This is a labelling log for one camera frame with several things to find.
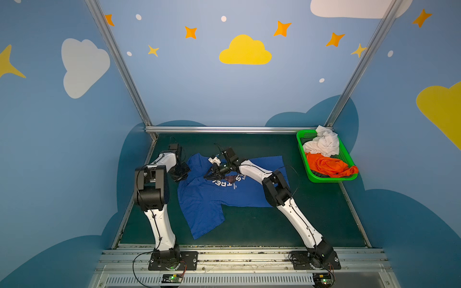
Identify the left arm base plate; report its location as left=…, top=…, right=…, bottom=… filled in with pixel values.
left=148, top=250, right=199, bottom=271

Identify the blue panda print t-shirt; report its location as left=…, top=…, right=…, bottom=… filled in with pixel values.
left=178, top=153, right=271, bottom=240

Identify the rear aluminium frame bar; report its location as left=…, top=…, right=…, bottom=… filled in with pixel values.
left=145, top=126, right=316, bottom=134

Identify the orange t-shirt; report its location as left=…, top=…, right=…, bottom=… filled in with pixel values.
left=306, top=153, right=359, bottom=178

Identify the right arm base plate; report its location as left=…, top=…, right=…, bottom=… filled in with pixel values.
left=288, top=251, right=342, bottom=270

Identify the right aluminium frame post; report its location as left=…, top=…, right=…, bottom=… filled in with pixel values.
left=324, top=0, right=403, bottom=128

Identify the aluminium mounting rail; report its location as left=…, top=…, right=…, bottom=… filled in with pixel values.
left=89, top=244, right=400, bottom=288

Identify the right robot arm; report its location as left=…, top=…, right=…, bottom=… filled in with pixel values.
left=204, top=148, right=339, bottom=269

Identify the aluminium frame post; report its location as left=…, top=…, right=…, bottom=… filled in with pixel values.
left=324, top=0, right=403, bottom=128
left=85, top=0, right=152, bottom=128

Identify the left aluminium frame post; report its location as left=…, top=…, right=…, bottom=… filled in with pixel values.
left=85, top=0, right=152, bottom=128

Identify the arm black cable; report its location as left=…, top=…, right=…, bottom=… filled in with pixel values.
left=131, top=250, right=159, bottom=288
left=277, top=165, right=300, bottom=199

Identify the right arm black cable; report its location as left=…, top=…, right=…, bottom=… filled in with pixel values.
left=277, top=165, right=300, bottom=199

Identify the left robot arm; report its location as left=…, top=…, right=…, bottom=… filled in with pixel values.
left=134, top=148, right=190, bottom=266

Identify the right controller board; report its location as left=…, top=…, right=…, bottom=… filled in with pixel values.
left=313, top=274, right=334, bottom=288

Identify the white t-shirt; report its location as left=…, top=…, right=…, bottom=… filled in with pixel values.
left=303, top=126, right=340, bottom=157

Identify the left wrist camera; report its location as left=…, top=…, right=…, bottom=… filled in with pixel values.
left=168, top=144, right=182, bottom=157

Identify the left controller board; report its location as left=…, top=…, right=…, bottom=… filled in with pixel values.
left=161, top=274, right=183, bottom=284

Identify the controller board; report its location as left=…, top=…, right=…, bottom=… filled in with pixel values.
left=161, top=274, right=183, bottom=284
left=313, top=274, right=334, bottom=288

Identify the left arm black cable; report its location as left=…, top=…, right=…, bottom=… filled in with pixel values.
left=131, top=250, right=159, bottom=288

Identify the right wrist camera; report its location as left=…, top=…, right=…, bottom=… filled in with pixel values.
left=208, top=156, right=222, bottom=166

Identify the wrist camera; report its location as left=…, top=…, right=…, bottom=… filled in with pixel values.
left=168, top=144, right=182, bottom=157
left=208, top=156, right=222, bottom=166

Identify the green plastic basket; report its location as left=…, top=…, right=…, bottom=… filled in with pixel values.
left=296, top=130, right=358, bottom=183

